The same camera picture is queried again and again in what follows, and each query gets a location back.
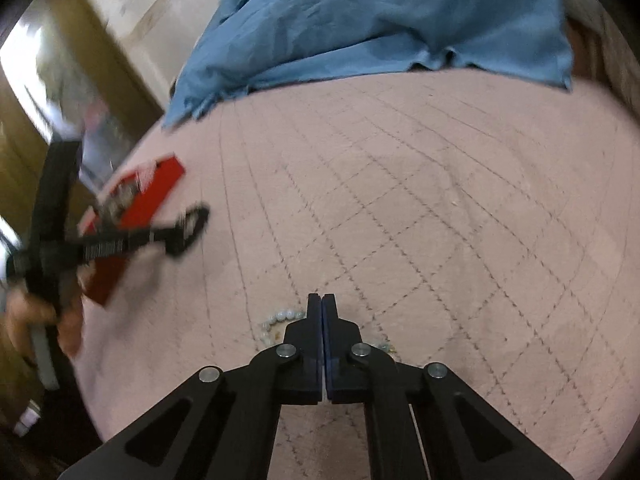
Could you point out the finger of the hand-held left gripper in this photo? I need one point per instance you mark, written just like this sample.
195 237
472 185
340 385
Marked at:
57 195
150 236

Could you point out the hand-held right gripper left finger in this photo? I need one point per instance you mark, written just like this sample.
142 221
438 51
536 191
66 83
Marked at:
310 355

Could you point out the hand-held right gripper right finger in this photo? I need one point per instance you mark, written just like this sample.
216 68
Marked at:
337 355

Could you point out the red plastic tray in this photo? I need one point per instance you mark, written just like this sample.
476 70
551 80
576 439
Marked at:
150 195

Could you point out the person's left hand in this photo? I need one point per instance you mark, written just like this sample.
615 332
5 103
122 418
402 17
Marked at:
17 325

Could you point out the wooden cabinet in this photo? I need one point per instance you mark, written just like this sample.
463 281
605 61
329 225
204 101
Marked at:
30 125

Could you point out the pink quilted bedspread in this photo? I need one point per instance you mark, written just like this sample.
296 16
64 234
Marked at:
450 210

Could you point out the blue cloth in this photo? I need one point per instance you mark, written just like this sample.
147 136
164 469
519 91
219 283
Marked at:
375 20

